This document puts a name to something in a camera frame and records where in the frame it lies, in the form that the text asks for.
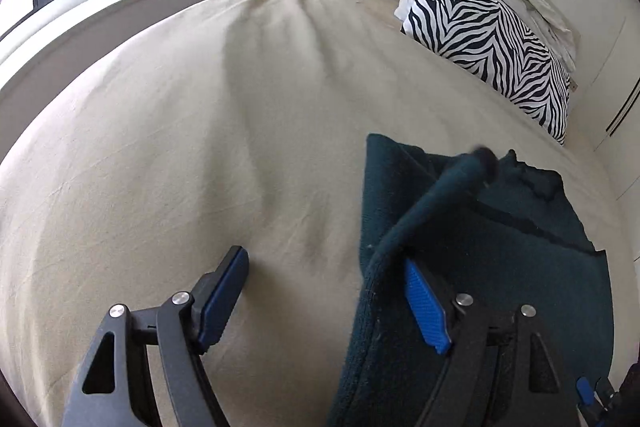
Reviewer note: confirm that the bed with beige sheet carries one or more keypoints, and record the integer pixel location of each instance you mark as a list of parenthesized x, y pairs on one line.
[(175, 157)]

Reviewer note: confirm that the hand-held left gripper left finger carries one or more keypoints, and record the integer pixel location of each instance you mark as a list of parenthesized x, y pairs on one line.
[(225, 292)]

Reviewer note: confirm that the white wardrobe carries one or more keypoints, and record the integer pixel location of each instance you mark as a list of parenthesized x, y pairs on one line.
[(622, 57)]

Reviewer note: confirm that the dark green knit sweater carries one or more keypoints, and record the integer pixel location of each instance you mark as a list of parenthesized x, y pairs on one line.
[(525, 257)]

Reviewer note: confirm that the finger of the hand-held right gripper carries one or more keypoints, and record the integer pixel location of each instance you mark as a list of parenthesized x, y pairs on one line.
[(607, 399), (585, 391)]

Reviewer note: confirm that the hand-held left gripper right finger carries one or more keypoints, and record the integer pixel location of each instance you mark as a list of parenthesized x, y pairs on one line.
[(427, 307)]

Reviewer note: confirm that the white window ledge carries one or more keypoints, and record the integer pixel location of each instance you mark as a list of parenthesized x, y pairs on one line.
[(100, 7)]

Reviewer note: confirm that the zebra print pillow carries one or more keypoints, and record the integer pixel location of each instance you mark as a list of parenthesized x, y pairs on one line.
[(490, 42)]

